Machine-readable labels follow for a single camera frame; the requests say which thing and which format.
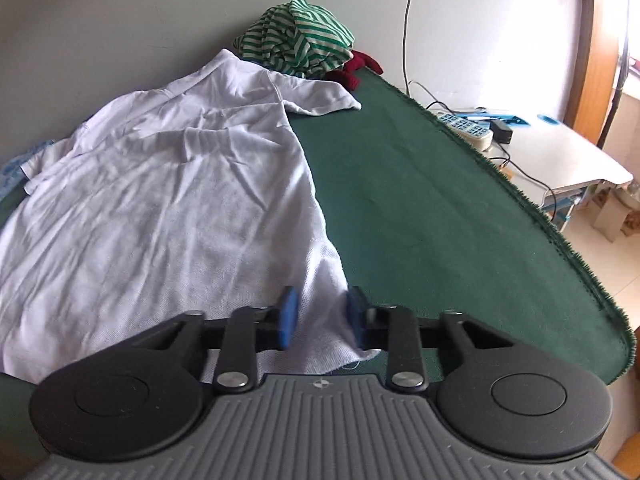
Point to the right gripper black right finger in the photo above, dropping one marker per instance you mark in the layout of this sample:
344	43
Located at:
497	393

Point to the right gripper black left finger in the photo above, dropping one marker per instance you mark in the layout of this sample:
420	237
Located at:
139	396

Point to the white polo shirt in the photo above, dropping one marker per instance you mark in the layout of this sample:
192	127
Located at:
195	196

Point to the green felt table cover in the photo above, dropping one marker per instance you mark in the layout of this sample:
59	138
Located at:
419	219

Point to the white side desk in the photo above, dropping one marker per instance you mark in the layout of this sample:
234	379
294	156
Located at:
555	167

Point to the white power strip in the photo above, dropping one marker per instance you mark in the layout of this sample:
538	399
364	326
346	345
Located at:
480	137

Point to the black power adapter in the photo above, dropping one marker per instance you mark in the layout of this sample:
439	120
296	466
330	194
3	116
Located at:
501	132

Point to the dark red garment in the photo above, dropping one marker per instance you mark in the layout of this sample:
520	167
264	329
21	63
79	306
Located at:
346	76

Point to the green white striped garment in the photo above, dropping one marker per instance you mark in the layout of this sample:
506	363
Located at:
297	38

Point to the wooden door frame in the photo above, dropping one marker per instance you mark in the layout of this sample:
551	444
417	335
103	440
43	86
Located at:
597	54

